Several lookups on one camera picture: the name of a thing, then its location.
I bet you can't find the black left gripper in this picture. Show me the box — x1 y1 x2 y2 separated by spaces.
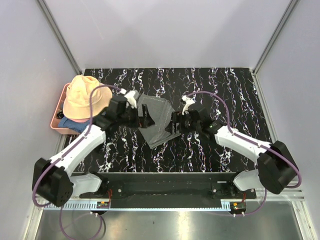
118 104 155 129

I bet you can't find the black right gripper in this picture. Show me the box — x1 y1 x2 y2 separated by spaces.
164 111 201 135

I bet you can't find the grey cloth napkin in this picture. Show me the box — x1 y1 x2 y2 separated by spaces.
137 94 181 149

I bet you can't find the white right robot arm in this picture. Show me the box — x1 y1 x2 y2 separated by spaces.
165 109 299 199

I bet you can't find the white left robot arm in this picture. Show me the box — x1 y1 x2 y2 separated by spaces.
32 95 155 207

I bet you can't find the blue cloth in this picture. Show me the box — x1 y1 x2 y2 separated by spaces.
58 117 90 134

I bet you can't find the peach bucket hat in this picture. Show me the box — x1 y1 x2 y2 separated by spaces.
62 75 113 121

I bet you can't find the pink plastic bin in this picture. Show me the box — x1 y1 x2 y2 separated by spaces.
49 83 81 136

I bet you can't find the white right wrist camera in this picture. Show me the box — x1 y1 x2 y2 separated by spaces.
181 95 195 115

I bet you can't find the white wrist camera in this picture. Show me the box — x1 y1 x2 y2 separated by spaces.
181 95 195 115
119 88 140 109

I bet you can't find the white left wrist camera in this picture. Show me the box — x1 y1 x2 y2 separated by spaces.
119 88 140 109

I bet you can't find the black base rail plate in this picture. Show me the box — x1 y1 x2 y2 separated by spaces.
80 172 257 211

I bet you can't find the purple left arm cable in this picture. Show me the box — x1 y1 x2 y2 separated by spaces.
31 84 126 240

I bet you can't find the left aluminium frame post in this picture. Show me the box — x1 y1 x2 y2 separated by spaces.
35 0 83 75

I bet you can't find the aluminium frame post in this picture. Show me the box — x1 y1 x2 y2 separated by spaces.
35 0 83 75
252 0 300 74

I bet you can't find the right aluminium frame post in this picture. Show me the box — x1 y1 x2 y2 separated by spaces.
252 0 300 74

